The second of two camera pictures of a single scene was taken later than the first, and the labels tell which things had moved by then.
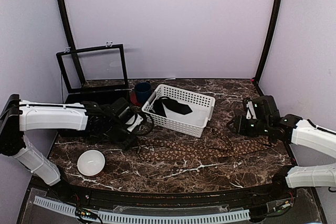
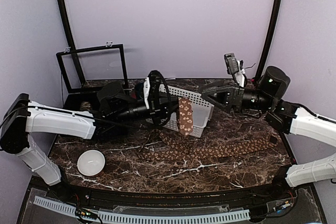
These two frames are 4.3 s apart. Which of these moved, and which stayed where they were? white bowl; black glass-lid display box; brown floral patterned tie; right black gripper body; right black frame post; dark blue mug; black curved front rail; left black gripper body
Moved: left black gripper body; brown floral patterned tie; right black gripper body
Stayed: right black frame post; dark blue mug; black glass-lid display box; white bowl; black curved front rail
